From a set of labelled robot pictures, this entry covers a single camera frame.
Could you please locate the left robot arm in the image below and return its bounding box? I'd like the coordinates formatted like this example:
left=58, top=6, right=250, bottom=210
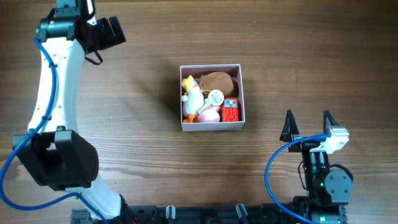
left=11, top=0, right=134, bottom=223

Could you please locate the white box pink interior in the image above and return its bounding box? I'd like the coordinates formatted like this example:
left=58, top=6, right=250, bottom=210
left=180, top=64, right=245, bottom=132

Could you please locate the wooden cat rattle drum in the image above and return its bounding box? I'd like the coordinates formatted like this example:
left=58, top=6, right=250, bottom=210
left=197, top=90, right=224, bottom=115

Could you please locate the red toy car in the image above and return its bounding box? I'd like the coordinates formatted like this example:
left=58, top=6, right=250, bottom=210
left=221, top=98, right=239, bottom=122

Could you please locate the brown plush animal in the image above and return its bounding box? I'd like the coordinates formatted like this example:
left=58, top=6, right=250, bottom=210
left=199, top=72, right=236, bottom=98

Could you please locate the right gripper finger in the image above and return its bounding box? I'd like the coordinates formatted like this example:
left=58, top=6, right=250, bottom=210
left=279, top=110, right=300, bottom=142
left=323, top=110, right=339, bottom=134

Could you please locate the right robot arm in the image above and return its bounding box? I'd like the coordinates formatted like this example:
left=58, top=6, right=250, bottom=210
left=289, top=110, right=353, bottom=224

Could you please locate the pink duck toy with hat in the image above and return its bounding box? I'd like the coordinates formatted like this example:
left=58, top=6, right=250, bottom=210
left=198, top=106, right=221, bottom=123

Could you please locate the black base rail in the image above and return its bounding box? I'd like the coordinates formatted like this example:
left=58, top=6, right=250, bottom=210
left=70, top=203, right=348, bottom=224

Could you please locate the right blue cable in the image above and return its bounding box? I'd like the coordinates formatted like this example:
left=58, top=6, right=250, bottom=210
left=264, top=133, right=330, bottom=224

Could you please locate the white yellow duck toy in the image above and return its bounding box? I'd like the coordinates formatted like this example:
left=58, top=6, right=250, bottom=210
left=181, top=75, right=205, bottom=123

